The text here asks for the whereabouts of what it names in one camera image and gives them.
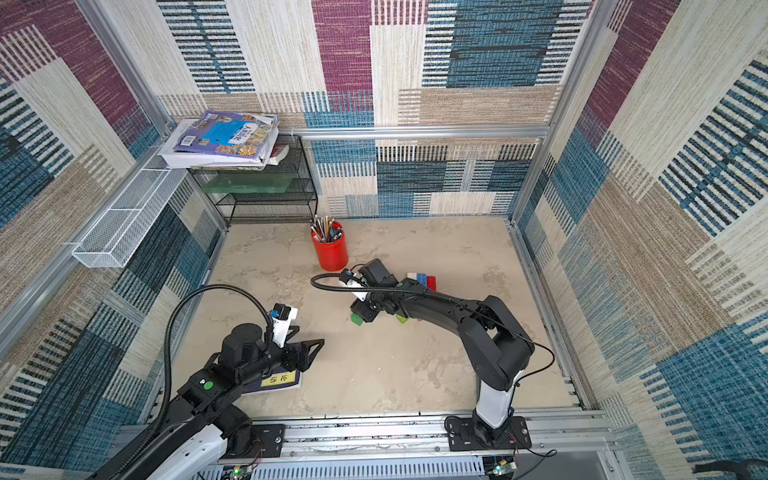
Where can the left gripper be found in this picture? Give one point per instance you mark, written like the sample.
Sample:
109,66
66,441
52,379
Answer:
292,363

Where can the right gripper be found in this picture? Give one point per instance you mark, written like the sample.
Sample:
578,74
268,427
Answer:
380,303

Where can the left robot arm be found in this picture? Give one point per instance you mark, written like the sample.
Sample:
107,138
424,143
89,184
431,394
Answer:
202,424

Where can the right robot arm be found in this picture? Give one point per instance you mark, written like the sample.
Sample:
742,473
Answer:
498,348

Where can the dark blue notebook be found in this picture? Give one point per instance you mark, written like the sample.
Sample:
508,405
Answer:
279,380

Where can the red pencil cup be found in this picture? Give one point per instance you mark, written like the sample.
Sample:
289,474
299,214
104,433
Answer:
332,257

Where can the pencils in cup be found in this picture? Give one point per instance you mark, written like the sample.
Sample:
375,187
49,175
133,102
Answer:
325,230

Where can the green tray on shelf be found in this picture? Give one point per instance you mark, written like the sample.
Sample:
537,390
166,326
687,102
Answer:
249,183

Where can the stack of books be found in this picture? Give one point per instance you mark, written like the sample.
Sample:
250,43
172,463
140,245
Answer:
225,140

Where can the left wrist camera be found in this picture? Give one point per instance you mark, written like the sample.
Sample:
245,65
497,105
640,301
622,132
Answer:
283,316

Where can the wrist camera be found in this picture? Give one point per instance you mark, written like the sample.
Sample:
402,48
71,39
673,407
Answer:
350,281
283,316

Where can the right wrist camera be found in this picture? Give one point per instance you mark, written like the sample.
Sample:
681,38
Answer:
350,281

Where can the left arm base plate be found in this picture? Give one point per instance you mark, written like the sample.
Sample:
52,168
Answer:
264,441

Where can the black wire shelf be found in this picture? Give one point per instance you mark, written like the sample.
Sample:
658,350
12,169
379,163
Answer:
282,193

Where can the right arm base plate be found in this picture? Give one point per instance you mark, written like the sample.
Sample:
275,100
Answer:
469,434

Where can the white wire basket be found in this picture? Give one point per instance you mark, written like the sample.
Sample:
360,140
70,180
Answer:
117,234

